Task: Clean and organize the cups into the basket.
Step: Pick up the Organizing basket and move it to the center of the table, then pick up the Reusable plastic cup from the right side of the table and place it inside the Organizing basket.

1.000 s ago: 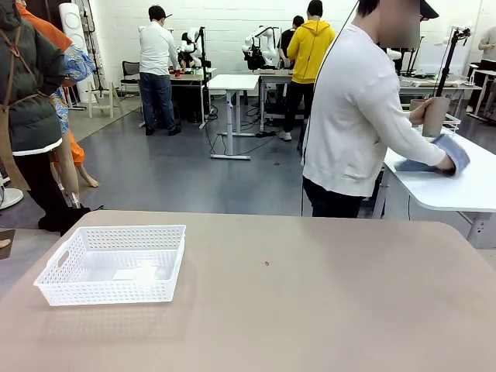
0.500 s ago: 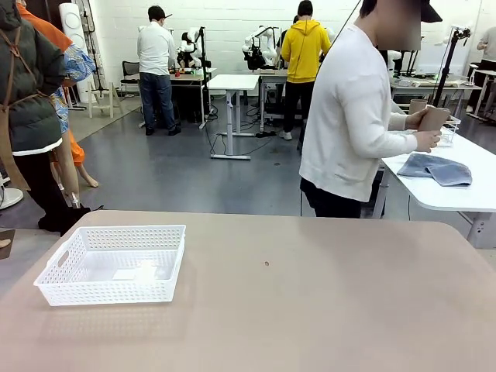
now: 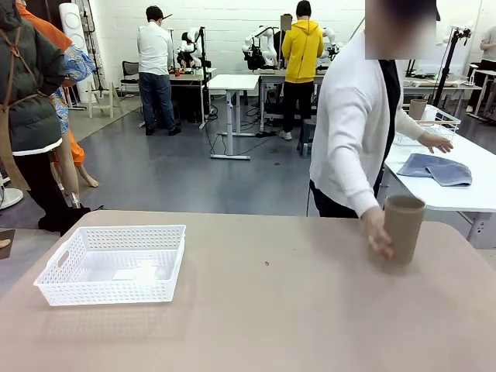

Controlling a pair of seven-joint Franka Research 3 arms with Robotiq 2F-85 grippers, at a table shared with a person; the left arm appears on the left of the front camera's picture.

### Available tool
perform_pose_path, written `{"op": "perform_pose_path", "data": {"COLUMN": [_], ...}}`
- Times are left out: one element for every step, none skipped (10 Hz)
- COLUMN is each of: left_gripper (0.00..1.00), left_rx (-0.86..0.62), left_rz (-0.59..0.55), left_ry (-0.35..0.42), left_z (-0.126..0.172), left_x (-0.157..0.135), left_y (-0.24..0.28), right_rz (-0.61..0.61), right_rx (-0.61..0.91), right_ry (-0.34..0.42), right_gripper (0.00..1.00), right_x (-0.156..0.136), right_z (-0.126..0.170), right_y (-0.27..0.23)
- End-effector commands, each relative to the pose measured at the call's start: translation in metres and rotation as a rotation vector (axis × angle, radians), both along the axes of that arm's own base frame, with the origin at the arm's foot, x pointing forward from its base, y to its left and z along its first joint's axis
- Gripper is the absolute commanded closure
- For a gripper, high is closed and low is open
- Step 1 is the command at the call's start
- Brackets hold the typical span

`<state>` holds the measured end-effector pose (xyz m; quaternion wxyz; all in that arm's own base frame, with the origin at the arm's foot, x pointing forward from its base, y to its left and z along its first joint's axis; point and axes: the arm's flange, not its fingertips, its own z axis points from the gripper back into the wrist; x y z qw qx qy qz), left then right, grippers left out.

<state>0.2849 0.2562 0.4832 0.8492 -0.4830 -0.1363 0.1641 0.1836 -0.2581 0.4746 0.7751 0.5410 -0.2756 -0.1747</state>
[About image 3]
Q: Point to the person's left hand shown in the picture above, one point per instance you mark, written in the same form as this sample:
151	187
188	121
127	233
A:
436	141

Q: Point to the person's right hand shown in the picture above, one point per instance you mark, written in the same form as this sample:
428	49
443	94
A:
377	228

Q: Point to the blue grey towel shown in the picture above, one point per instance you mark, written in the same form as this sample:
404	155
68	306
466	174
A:
438	170

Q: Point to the white perforated plastic basket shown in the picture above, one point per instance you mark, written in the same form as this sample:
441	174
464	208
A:
116	290

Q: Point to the person's left forearm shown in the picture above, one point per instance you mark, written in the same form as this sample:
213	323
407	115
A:
410	126

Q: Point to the person's right forearm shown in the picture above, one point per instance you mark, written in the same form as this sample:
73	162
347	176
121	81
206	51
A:
356	190

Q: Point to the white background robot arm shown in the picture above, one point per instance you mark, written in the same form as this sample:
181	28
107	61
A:
190	44
252	40
329	38

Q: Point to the white container in rack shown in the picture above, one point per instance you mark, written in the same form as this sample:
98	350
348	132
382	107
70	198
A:
431	113

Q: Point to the white side table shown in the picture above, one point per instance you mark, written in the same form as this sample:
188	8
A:
465	197

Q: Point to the black tripod stand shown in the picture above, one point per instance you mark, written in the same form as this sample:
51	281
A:
445	69

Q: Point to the person in white cardigan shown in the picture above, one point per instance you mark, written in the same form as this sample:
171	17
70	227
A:
348	116

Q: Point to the person in beige top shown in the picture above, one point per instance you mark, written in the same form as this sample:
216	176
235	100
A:
489	44

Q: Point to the grey stool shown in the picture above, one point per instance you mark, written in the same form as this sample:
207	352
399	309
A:
306	135

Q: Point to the person in yellow hoodie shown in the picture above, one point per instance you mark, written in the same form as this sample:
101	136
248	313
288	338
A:
302	50

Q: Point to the long wood-top workbench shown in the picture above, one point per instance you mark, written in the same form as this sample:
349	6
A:
271	73

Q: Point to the person in black top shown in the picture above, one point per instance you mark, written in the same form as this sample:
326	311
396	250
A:
280	42

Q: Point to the white height-adjustable desk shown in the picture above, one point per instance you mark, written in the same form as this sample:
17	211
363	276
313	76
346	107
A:
232	82

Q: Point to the man in white shirt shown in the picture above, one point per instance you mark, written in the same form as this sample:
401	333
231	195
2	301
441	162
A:
155	50

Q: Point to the black chair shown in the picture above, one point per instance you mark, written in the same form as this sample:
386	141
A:
129	75

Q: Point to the small wooden step stool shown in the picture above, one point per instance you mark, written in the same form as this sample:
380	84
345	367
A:
101	97

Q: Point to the blue patterned shirt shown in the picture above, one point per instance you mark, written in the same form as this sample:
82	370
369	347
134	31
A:
79	62

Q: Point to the white tower fan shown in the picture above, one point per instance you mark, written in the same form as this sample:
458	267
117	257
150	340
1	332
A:
75	35

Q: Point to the white round floor base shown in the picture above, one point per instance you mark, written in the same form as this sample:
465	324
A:
9	197

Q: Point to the brown flat object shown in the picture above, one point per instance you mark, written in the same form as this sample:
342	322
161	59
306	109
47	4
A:
5	244

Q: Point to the figure in dark green jacket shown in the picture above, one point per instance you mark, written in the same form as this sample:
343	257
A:
27	97

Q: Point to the mannequin in orange garment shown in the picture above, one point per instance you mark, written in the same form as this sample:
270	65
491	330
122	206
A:
42	27

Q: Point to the wood-top desk with black frame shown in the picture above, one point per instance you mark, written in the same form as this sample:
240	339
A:
190	76

